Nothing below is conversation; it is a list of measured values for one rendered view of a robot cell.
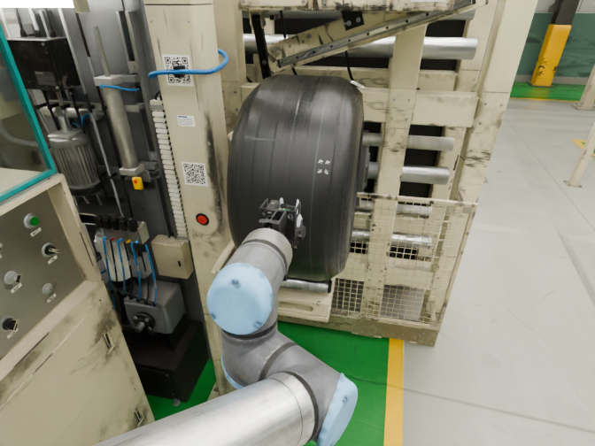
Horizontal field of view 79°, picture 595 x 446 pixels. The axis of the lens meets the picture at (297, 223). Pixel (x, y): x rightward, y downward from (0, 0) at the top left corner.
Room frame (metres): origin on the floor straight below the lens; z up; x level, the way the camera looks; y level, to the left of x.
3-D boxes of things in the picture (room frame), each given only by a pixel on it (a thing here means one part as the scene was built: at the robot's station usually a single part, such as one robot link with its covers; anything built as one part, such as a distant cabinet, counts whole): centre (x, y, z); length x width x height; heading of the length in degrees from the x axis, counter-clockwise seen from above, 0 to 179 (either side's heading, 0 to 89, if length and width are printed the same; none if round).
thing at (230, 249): (1.06, 0.21, 0.90); 0.40 x 0.03 x 0.10; 168
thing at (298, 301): (0.89, 0.07, 0.84); 0.36 x 0.09 x 0.06; 78
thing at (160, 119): (1.05, 0.38, 1.19); 0.05 x 0.04 x 0.48; 168
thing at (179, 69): (1.06, 0.29, 1.52); 0.19 x 0.19 x 0.06; 78
